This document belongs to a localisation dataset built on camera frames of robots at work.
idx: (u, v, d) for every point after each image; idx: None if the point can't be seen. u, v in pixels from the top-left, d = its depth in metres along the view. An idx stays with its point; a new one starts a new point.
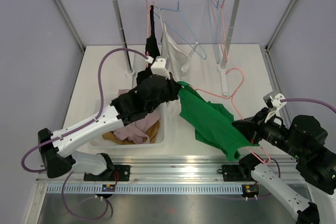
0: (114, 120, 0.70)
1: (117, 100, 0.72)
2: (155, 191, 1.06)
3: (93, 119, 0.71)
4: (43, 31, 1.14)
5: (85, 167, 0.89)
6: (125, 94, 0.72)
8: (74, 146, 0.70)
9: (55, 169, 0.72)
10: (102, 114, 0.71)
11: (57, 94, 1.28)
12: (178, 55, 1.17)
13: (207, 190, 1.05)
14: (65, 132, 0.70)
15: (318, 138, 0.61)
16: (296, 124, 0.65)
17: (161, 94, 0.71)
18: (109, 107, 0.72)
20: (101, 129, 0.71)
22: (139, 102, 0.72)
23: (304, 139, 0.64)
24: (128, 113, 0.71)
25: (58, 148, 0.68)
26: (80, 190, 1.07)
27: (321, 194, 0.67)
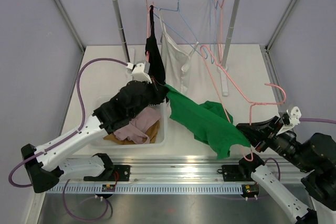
0: (96, 130, 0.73)
1: (100, 110, 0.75)
2: (155, 191, 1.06)
3: (76, 131, 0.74)
4: (43, 30, 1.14)
5: (79, 172, 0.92)
6: (106, 103, 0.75)
8: (59, 159, 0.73)
9: (41, 184, 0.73)
10: (85, 125, 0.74)
11: (57, 94, 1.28)
12: (178, 55, 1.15)
13: (207, 190, 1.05)
14: (49, 147, 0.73)
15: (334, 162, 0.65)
16: (314, 147, 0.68)
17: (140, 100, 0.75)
18: (91, 117, 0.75)
20: (85, 140, 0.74)
22: (121, 109, 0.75)
23: (317, 160, 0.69)
24: (111, 121, 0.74)
25: (42, 163, 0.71)
26: (79, 190, 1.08)
27: (324, 208, 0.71)
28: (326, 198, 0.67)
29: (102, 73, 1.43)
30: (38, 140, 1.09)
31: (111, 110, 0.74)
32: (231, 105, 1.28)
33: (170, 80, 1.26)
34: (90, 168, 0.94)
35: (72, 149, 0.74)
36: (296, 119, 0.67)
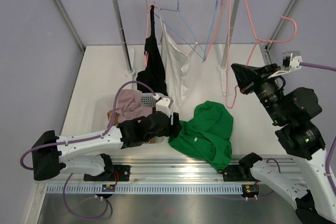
0: (116, 141, 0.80)
1: (122, 125, 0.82)
2: (155, 191, 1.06)
3: (99, 135, 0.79)
4: (43, 30, 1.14)
5: (81, 170, 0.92)
6: (130, 122, 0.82)
8: (75, 153, 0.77)
9: (41, 173, 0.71)
10: (108, 133, 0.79)
11: (57, 94, 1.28)
12: (178, 55, 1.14)
13: (207, 190, 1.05)
14: (72, 139, 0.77)
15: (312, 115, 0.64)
16: (297, 99, 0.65)
17: (159, 129, 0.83)
18: (116, 129, 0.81)
20: (104, 146, 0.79)
22: (140, 132, 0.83)
23: (297, 113, 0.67)
24: (128, 139, 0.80)
25: (61, 152, 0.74)
26: (80, 190, 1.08)
27: (302, 162, 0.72)
28: (295, 148, 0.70)
29: (102, 72, 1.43)
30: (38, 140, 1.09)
31: (132, 130, 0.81)
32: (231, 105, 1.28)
33: (170, 80, 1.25)
34: (92, 167, 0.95)
35: (89, 150, 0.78)
36: (298, 62, 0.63)
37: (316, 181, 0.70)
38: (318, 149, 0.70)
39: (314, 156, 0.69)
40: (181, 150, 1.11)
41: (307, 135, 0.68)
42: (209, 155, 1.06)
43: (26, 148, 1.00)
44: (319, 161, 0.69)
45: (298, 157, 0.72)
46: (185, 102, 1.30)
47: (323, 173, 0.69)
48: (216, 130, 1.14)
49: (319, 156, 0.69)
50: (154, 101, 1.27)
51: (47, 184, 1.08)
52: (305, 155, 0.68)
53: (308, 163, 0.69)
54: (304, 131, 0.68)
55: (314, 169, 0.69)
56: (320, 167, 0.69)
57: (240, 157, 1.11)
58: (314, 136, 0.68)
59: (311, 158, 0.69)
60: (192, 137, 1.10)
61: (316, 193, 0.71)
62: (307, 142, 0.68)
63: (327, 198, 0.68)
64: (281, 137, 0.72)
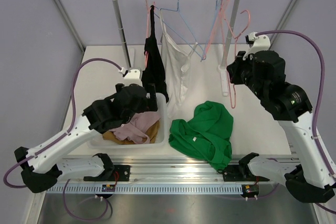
0: (86, 131, 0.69)
1: (89, 109, 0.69)
2: (156, 191, 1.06)
3: (65, 133, 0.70)
4: (43, 30, 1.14)
5: (81, 171, 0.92)
6: (98, 102, 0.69)
8: (50, 161, 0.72)
9: (37, 187, 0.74)
10: (74, 126, 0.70)
11: (57, 94, 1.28)
12: (178, 55, 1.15)
13: (207, 190, 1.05)
14: (39, 150, 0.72)
15: (275, 66, 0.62)
16: (257, 57, 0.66)
17: (139, 105, 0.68)
18: (81, 117, 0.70)
20: (74, 142, 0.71)
22: (116, 110, 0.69)
23: (264, 71, 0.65)
24: (101, 120, 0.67)
25: (33, 167, 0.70)
26: (79, 190, 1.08)
27: (289, 128, 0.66)
28: (282, 111, 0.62)
29: (102, 73, 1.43)
30: (38, 140, 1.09)
31: (104, 109, 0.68)
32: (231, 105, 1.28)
33: (170, 80, 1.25)
34: (91, 168, 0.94)
35: (64, 151, 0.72)
36: (254, 34, 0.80)
37: (303, 145, 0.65)
38: (305, 111, 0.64)
39: (301, 118, 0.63)
40: (181, 150, 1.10)
41: (294, 97, 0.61)
42: (208, 155, 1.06)
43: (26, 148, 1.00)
44: (306, 123, 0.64)
45: (284, 122, 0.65)
46: (184, 102, 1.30)
47: (310, 137, 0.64)
48: (217, 130, 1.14)
49: (306, 117, 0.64)
50: None
51: None
52: (292, 117, 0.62)
53: (295, 126, 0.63)
54: (290, 94, 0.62)
55: (301, 132, 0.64)
56: (307, 130, 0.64)
57: (239, 157, 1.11)
58: (301, 98, 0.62)
59: (297, 120, 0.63)
60: (190, 137, 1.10)
61: (304, 159, 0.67)
62: (293, 103, 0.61)
63: (315, 163, 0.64)
64: (264, 103, 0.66)
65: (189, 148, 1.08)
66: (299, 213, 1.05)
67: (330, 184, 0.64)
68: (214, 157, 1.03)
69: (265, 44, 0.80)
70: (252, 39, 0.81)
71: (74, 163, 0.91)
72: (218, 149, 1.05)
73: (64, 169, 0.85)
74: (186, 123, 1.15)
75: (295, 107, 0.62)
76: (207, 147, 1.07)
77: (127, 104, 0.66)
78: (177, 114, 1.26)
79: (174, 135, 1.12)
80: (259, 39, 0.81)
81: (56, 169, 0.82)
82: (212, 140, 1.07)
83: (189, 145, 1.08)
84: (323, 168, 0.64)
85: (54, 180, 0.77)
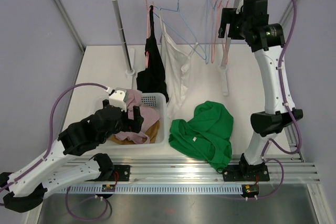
0: (62, 157, 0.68)
1: (65, 134, 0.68)
2: (155, 191, 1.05)
3: (41, 160, 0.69)
4: (43, 31, 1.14)
5: (71, 183, 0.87)
6: (75, 125, 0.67)
8: (30, 186, 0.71)
9: (23, 207, 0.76)
10: (50, 152, 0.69)
11: (56, 94, 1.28)
12: (178, 55, 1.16)
13: (207, 190, 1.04)
14: (19, 175, 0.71)
15: (258, 1, 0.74)
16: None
17: (114, 127, 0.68)
18: (57, 142, 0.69)
20: (51, 167, 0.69)
22: (91, 133, 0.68)
23: (250, 8, 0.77)
24: (76, 145, 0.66)
25: (13, 192, 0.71)
26: (80, 190, 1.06)
27: (261, 59, 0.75)
28: (256, 41, 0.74)
29: (102, 73, 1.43)
30: (38, 140, 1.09)
31: (79, 133, 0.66)
32: (231, 105, 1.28)
33: (170, 80, 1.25)
34: (83, 176, 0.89)
35: (43, 175, 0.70)
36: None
37: (268, 73, 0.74)
38: (277, 45, 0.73)
39: (271, 49, 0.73)
40: (181, 150, 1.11)
41: (270, 30, 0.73)
42: (208, 155, 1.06)
43: (27, 148, 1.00)
44: (274, 55, 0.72)
45: (258, 53, 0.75)
46: (185, 102, 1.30)
47: (274, 67, 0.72)
48: (217, 130, 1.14)
49: (277, 51, 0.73)
50: (154, 101, 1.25)
51: None
52: (263, 45, 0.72)
53: (264, 54, 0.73)
54: (267, 28, 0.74)
55: (268, 62, 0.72)
56: (273, 61, 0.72)
57: (240, 157, 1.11)
58: (276, 33, 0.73)
59: (267, 50, 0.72)
60: (191, 137, 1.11)
61: (267, 88, 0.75)
62: (267, 33, 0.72)
63: (273, 88, 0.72)
64: (247, 35, 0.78)
65: (189, 148, 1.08)
66: (298, 213, 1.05)
67: (281, 112, 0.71)
68: (214, 157, 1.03)
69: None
70: None
71: (65, 174, 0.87)
72: (218, 149, 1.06)
73: (51, 184, 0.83)
74: (186, 123, 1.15)
75: (269, 38, 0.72)
76: (207, 147, 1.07)
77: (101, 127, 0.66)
78: (177, 114, 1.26)
79: (174, 134, 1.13)
80: None
81: (41, 187, 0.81)
82: (212, 140, 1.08)
83: (188, 145, 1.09)
84: (279, 96, 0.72)
85: (39, 199, 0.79)
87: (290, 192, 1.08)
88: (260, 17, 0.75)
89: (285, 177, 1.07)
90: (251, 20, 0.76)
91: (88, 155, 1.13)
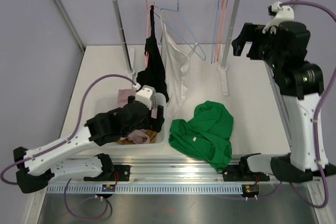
0: (85, 142, 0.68)
1: (92, 121, 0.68)
2: (155, 191, 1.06)
3: (65, 141, 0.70)
4: (43, 30, 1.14)
5: (76, 173, 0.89)
6: (102, 115, 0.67)
8: (46, 166, 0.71)
9: (28, 188, 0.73)
10: (75, 135, 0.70)
11: (56, 94, 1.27)
12: (178, 55, 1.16)
13: (207, 190, 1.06)
14: (38, 152, 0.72)
15: (298, 36, 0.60)
16: (283, 24, 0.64)
17: (139, 121, 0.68)
18: (83, 127, 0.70)
20: (72, 151, 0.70)
22: (117, 126, 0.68)
23: (285, 40, 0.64)
24: (102, 135, 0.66)
25: (29, 168, 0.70)
26: (79, 190, 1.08)
27: (291, 104, 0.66)
28: (291, 86, 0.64)
29: (102, 73, 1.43)
30: (39, 140, 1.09)
31: (104, 125, 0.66)
32: (231, 105, 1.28)
33: (170, 80, 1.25)
34: (86, 170, 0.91)
35: (62, 157, 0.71)
36: (277, 3, 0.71)
37: (300, 126, 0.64)
38: (314, 94, 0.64)
39: (306, 98, 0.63)
40: (181, 150, 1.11)
41: (307, 75, 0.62)
42: (208, 155, 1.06)
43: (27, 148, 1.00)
44: (310, 105, 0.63)
45: (290, 98, 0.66)
46: (185, 102, 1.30)
47: (309, 119, 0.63)
48: (217, 130, 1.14)
49: (312, 99, 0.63)
50: None
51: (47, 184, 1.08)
52: (298, 94, 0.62)
53: (298, 104, 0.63)
54: (305, 70, 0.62)
55: (302, 113, 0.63)
56: (308, 112, 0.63)
57: (240, 157, 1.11)
58: (314, 78, 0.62)
59: (302, 99, 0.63)
60: (191, 137, 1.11)
61: (297, 140, 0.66)
62: (304, 80, 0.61)
63: (304, 144, 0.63)
64: (277, 74, 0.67)
65: (189, 148, 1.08)
66: (298, 213, 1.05)
67: (312, 170, 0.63)
68: (213, 157, 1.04)
69: (290, 16, 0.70)
70: (275, 11, 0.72)
71: (71, 165, 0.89)
72: (218, 149, 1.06)
73: (58, 171, 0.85)
74: (186, 123, 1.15)
75: (305, 85, 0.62)
76: (206, 148, 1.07)
77: (127, 122, 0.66)
78: (177, 114, 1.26)
79: (173, 134, 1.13)
80: (283, 10, 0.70)
81: (50, 172, 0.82)
82: (212, 140, 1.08)
83: (189, 146, 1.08)
84: (311, 152, 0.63)
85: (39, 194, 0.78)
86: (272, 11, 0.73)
87: (290, 192, 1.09)
88: (296, 56, 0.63)
89: None
90: (286, 57, 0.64)
91: (88, 155, 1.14)
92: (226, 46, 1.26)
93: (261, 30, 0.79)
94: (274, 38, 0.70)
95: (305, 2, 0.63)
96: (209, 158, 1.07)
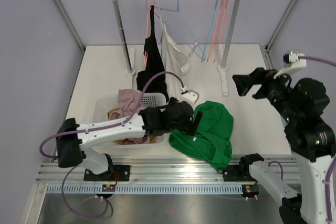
0: (138, 129, 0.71)
1: (144, 113, 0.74)
2: (155, 191, 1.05)
3: (120, 123, 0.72)
4: (43, 31, 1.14)
5: (89, 163, 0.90)
6: (152, 109, 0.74)
8: (96, 142, 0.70)
9: (66, 161, 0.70)
10: (129, 120, 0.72)
11: (56, 94, 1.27)
12: (178, 55, 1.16)
13: (207, 190, 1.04)
14: (92, 127, 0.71)
15: (317, 103, 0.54)
16: (301, 84, 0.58)
17: (185, 121, 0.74)
18: (137, 116, 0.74)
20: (123, 135, 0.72)
22: (165, 120, 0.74)
23: (302, 102, 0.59)
24: (151, 127, 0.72)
25: (81, 140, 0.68)
26: (80, 190, 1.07)
27: (303, 162, 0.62)
28: (302, 147, 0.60)
29: (102, 73, 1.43)
30: (39, 140, 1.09)
31: (155, 117, 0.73)
32: (231, 105, 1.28)
33: (170, 80, 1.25)
34: (99, 162, 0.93)
35: (112, 138, 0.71)
36: (296, 55, 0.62)
37: (311, 185, 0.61)
38: (326, 155, 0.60)
39: (318, 159, 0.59)
40: (181, 150, 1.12)
41: (319, 137, 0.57)
42: (208, 155, 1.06)
43: (27, 148, 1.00)
44: (323, 166, 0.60)
45: (301, 157, 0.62)
46: None
47: (321, 180, 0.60)
48: (217, 130, 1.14)
49: (326, 161, 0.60)
50: (154, 101, 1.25)
51: (47, 184, 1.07)
52: (310, 157, 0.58)
53: (310, 164, 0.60)
54: (317, 132, 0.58)
55: (314, 173, 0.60)
56: (321, 173, 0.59)
57: (240, 157, 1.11)
58: (326, 140, 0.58)
59: (314, 161, 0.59)
60: (191, 137, 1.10)
61: (306, 198, 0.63)
62: (316, 142, 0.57)
63: (316, 204, 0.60)
64: (289, 131, 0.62)
65: (189, 148, 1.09)
66: None
67: None
68: (214, 156, 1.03)
69: (303, 66, 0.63)
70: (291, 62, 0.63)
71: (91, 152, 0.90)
72: (218, 149, 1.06)
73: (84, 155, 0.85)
74: None
75: (318, 148, 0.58)
76: (206, 148, 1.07)
77: (175, 118, 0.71)
78: None
79: (173, 134, 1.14)
80: (297, 62, 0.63)
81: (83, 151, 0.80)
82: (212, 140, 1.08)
83: (190, 146, 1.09)
84: (323, 211, 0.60)
85: None
86: (287, 59, 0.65)
87: None
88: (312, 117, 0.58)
89: (285, 176, 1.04)
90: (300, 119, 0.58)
91: None
92: (227, 46, 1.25)
93: (272, 77, 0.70)
94: (292, 92, 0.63)
95: (325, 61, 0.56)
96: (209, 158, 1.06)
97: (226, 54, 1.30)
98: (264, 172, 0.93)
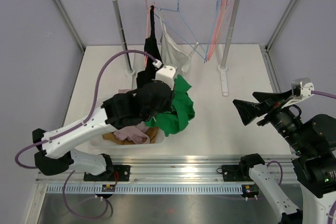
0: (102, 125, 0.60)
1: (108, 103, 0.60)
2: (155, 191, 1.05)
3: (81, 124, 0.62)
4: (43, 31, 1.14)
5: (83, 167, 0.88)
6: (119, 96, 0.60)
8: (63, 149, 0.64)
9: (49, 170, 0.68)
10: (91, 118, 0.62)
11: (56, 94, 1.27)
12: (178, 54, 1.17)
13: (207, 190, 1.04)
14: (54, 135, 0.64)
15: (332, 144, 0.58)
16: (316, 123, 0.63)
17: (161, 104, 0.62)
18: (100, 109, 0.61)
20: (88, 135, 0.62)
22: (136, 108, 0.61)
23: (315, 139, 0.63)
24: (120, 117, 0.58)
25: (45, 151, 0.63)
26: (81, 190, 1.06)
27: (309, 194, 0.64)
28: (311, 181, 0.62)
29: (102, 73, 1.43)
30: None
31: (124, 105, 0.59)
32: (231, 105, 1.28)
33: None
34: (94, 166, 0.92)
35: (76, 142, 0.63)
36: (308, 90, 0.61)
37: (315, 217, 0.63)
38: (333, 190, 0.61)
39: (325, 195, 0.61)
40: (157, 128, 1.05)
41: (329, 174, 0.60)
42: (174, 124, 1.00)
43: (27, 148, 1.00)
44: (329, 201, 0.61)
45: (307, 188, 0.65)
46: None
47: (325, 213, 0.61)
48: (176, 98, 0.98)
49: (332, 196, 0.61)
50: None
51: (47, 184, 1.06)
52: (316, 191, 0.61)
53: (315, 199, 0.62)
54: (327, 170, 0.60)
55: (318, 207, 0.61)
56: (326, 208, 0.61)
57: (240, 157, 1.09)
58: None
59: (321, 196, 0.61)
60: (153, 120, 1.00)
61: None
62: (325, 180, 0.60)
63: None
64: (296, 165, 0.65)
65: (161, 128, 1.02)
66: None
67: None
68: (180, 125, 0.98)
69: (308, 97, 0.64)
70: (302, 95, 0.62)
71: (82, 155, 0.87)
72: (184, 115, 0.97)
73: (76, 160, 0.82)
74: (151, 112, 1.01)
75: (326, 185, 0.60)
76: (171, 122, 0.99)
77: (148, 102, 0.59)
78: None
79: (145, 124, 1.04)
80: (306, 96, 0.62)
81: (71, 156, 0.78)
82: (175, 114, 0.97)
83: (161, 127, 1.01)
84: None
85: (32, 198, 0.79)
86: (297, 92, 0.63)
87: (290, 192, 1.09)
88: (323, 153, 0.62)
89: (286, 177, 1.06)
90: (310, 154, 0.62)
91: None
92: (227, 47, 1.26)
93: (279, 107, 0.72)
94: (304, 126, 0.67)
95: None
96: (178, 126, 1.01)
97: (226, 55, 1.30)
98: (265, 180, 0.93)
